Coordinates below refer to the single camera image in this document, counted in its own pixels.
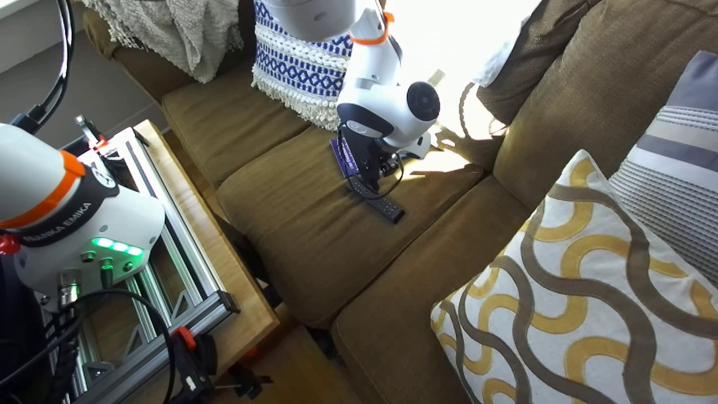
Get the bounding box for white robot base with orange ring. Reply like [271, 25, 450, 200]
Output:
[0, 124, 165, 296]

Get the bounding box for black remote control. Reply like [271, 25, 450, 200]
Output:
[349, 177, 405, 224]

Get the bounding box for brown fabric sofa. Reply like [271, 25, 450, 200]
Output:
[119, 0, 718, 404]

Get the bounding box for black orange clamp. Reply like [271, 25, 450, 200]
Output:
[167, 325, 274, 404]

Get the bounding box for grey striped pillow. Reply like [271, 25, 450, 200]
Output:
[611, 52, 718, 283]

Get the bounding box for blue white patterned pillow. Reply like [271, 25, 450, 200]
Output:
[251, 0, 352, 131]

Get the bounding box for cream knitted blanket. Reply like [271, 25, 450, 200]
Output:
[82, 0, 246, 83]

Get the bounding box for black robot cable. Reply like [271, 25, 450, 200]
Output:
[0, 288, 177, 404]

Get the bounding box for blue book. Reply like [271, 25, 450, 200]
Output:
[331, 136, 359, 177]

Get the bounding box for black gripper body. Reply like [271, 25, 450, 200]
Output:
[336, 124, 397, 190]

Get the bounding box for aluminium frame mount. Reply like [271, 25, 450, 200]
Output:
[64, 131, 237, 404]

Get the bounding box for yellow grey wave pillow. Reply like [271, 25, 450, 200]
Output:
[431, 151, 718, 404]

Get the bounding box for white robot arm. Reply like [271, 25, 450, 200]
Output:
[268, 0, 440, 190]

